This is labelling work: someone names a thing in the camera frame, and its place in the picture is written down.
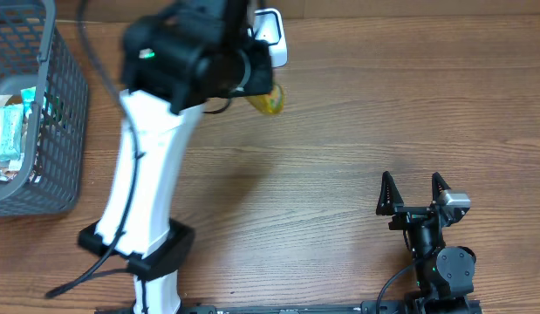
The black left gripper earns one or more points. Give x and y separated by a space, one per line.
261 81

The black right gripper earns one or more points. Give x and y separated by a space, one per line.
391 203

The yellow oil bottle silver cap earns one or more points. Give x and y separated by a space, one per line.
271 103

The small teal packet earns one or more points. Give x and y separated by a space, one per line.
28 97

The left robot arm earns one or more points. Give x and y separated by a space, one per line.
174 62

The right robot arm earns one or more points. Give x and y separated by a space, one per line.
444 274

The white barcode scanner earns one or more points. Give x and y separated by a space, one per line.
269 27

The dark grey plastic mesh basket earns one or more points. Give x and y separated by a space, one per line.
34 55

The teal tissue pack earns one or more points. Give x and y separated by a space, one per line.
11 124

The white orange snack packet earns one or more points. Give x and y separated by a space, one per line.
9 169

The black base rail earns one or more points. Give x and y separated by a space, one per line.
366 307

